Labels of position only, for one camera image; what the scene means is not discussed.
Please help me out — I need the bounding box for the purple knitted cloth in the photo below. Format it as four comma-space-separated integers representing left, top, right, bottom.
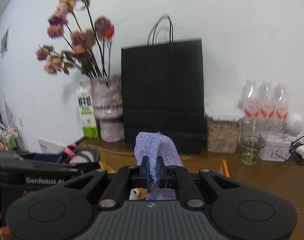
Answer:
134, 132, 183, 201

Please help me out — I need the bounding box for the orange red cardboard box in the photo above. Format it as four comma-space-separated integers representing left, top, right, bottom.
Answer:
99, 159, 230, 202

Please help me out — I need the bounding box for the white paper box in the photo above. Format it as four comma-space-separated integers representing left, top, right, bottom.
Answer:
38, 138, 66, 154

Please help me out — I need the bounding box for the clear container with grains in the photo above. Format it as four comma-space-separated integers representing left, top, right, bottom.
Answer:
205, 107, 244, 154

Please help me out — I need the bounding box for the green white milk carton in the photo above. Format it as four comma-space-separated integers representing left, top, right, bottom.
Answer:
76, 81, 99, 138

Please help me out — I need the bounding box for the black paper shopping bag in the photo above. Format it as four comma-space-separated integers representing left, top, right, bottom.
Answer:
121, 22, 205, 154

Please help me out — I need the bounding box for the purple speckled vase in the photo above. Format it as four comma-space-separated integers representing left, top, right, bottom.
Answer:
91, 75, 125, 143

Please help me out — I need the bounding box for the clear drinking glass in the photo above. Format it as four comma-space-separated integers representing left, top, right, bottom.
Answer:
240, 119, 266, 165

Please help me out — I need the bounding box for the left water bottle red label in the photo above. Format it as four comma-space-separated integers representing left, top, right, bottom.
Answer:
238, 79, 260, 119

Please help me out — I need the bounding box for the water bottle red label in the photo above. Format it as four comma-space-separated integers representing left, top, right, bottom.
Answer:
258, 80, 275, 121
238, 79, 260, 119
273, 83, 289, 132

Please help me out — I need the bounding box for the white floral tin box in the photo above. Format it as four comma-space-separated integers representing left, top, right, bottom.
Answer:
259, 132, 296, 162

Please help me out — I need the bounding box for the middle water bottle red label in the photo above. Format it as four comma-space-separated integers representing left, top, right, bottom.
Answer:
258, 80, 275, 121

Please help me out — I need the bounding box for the right water bottle red label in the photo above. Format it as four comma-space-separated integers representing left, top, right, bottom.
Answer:
273, 83, 289, 132

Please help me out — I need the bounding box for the dried rose bouquet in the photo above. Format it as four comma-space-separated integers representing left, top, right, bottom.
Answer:
36, 0, 115, 79

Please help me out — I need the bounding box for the white round speaker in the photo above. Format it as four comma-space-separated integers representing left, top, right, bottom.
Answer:
286, 112, 304, 136

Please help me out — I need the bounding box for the wire rack with items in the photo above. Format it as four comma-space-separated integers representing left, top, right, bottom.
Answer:
0, 122, 24, 151

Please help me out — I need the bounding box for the coiled black cable pink tie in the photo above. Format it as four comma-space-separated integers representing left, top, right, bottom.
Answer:
56, 136, 100, 164

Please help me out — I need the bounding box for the wall picture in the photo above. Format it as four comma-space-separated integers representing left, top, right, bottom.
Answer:
0, 26, 10, 57

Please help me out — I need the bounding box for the white charger with black cables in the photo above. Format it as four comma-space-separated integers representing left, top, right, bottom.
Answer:
289, 136, 304, 165

